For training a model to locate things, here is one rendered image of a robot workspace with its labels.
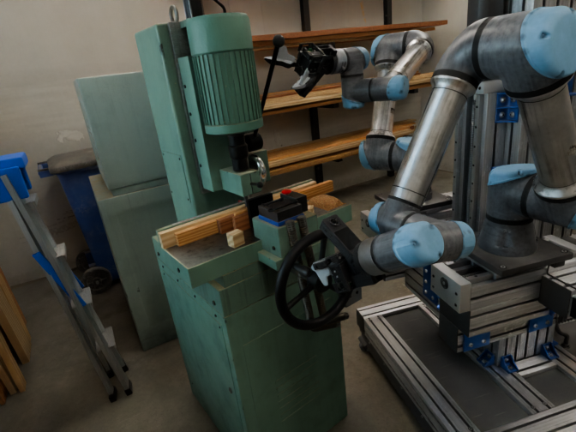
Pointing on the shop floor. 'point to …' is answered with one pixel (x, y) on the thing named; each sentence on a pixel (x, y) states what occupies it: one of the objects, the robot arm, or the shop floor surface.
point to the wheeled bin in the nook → (84, 215)
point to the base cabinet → (259, 363)
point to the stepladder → (61, 273)
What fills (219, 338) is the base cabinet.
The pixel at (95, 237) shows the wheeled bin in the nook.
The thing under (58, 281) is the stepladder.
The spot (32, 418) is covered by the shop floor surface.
